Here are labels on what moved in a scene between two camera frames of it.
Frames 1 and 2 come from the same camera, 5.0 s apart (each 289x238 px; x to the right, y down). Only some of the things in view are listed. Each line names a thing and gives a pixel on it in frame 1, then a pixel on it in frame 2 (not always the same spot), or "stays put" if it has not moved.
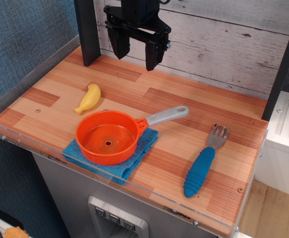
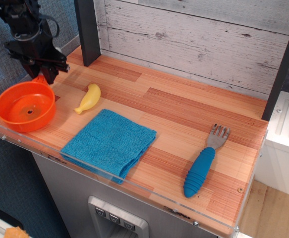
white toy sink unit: x=280 y=164 stays put
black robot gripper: x=141 y=19 -> x=37 y=51
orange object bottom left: x=16 y=232 stays put
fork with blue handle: x=202 y=161 stays put
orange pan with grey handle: x=109 y=137 -> x=27 y=106
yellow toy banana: x=90 y=100 stays put
